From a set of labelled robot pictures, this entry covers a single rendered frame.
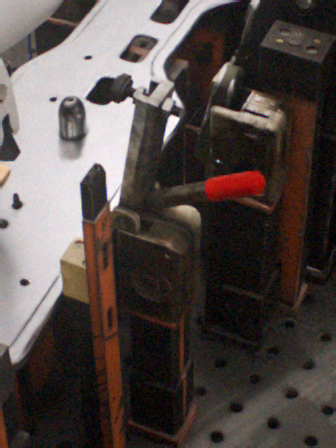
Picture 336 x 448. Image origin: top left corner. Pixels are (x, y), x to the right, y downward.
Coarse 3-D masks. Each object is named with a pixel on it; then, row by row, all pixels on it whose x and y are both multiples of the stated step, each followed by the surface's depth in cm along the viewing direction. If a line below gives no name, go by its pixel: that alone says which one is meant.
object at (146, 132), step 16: (128, 80) 106; (160, 80) 106; (112, 96) 106; (128, 96) 106; (144, 96) 104; (160, 96) 104; (144, 112) 105; (160, 112) 105; (176, 112) 105; (144, 128) 106; (160, 128) 108; (128, 144) 109; (144, 144) 108; (160, 144) 111; (128, 160) 110; (144, 160) 109; (128, 176) 112; (144, 176) 111; (128, 192) 113; (144, 192) 113
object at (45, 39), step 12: (72, 0) 155; (84, 0) 156; (96, 0) 159; (60, 12) 158; (72, 12) 157; (84, 12) 157; (48, 24) 161; (60, 24) 159; (72, 24) 158; (36, 36) 163; (48, 36) 162; (60, 36) 161; (36, 48) 165; (48, 48) 164
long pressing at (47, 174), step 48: (144, 0) 150; (192, 0) 150; (240, 0) 150; (96, 48) 143; (48, 96) 137; (48, 144) 132; (96, 144) 132; (0, 192) 127; (48, 192) 127; (0, 240) 122; (48, 240) 122; (0, 288) 118; (48, 288) 118; (0, 336) 113
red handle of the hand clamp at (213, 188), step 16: (224, 176) 109; (240, 176) 108; (256, 176) 107; (160, 192) 114; (176, 192) 112; (192, 192) 111; (208, 192) 110; (224, 192) 109; (240, 192) 108; (256, 192) 107; (144, 208) 115; (160, 208) 114
